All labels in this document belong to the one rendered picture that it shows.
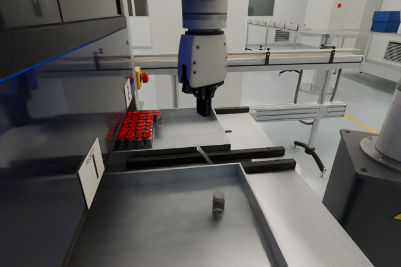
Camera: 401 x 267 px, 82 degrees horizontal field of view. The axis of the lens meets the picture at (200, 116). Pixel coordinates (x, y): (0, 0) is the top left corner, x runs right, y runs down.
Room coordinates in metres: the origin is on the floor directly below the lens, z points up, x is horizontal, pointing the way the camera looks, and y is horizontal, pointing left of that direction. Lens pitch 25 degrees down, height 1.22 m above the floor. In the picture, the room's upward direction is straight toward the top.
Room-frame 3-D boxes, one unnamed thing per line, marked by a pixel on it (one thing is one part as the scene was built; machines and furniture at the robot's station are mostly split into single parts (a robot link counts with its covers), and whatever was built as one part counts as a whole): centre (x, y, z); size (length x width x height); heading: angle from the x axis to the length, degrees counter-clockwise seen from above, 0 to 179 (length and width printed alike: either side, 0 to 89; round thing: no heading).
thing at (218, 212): (0.31, -0.03, 0.90); 0.02 x 0.02 x 0.04
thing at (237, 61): (1.62, -0.22, 0.92); 1.90 x 0.16 x 0.16; 98
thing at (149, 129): (0.61, 0.15, 0.90); 0.18 x 0.02 x 0.05; 8
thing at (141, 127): (0.60, 0.17, 0.90); 0.18 x 0.02 x 0.05; 8
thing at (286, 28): (6.14, -1.66, 0.92); 3.60 x 0.15 x 0.16; 8
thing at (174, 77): (1.57, 0.18, 0.46); 0.09 x 0.09 x 0.77; 8
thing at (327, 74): (1.72, -0.96, 0.46); 0.09 x 0.09 x 0.77; 8
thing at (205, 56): (0.47, -0.01, 1.14); 0.10 x 0.08 x 0.11; 129
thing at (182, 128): (0.61, 0.11, 0.90); 0.34 x 0.26 x 0.04; 98
